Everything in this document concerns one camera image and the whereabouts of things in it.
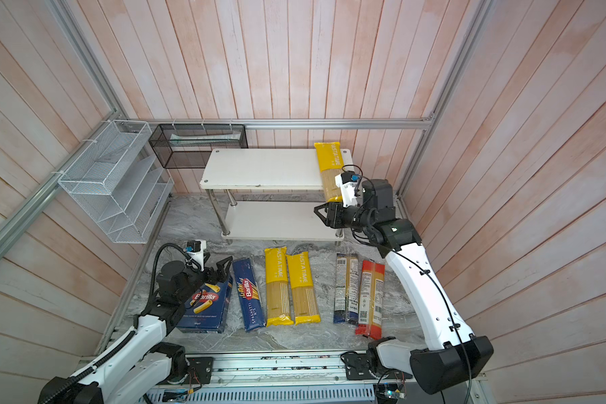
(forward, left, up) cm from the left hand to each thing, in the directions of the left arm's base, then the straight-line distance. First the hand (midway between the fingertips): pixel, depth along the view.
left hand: (221, 259), depth 83 cm
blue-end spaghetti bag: (-12, -42, -11) cm, 45 cm away
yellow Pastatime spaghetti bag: (-7, -18, -12) cm, 23 cm away
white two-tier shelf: (+21, -16, +21) cm, 34 cm away
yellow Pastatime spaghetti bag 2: (-10, -28, -11) cm, 32 cm away
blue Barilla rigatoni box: (-15, +4, -7) cm, 17 cm away
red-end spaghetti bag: (-14, -50, -10) cm, 53 cm away
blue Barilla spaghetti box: (-8, -9, -10) cm, 16 cm away
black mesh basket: (+47, +20, +12) cm, 53 cm away
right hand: (+5, -32, +20) cm, 38 cm away
